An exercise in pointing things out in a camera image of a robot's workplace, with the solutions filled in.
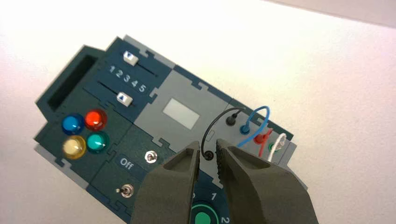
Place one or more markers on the green rotary knob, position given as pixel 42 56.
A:
pixel 202 216

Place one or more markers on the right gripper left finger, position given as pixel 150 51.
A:
pixel 164 194

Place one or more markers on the blue push button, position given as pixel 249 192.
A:
pixel 73 123

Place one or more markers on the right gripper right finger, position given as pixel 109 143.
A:
pixel 266 194

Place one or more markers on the green push button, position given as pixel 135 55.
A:
pixel 97 142

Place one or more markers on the metal toggle switch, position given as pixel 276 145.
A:
pixel 150 156
pixel 126 190

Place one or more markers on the yellow push button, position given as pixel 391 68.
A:
pixel 74 147

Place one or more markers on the small pale display window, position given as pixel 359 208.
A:
pixel 181 113

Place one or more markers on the red push button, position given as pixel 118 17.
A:
pixel 96 120

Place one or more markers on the white slider knob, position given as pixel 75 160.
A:
pixel 130 57
pixel 124 99

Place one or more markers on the teal and grey control box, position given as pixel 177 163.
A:
pixel 185 92

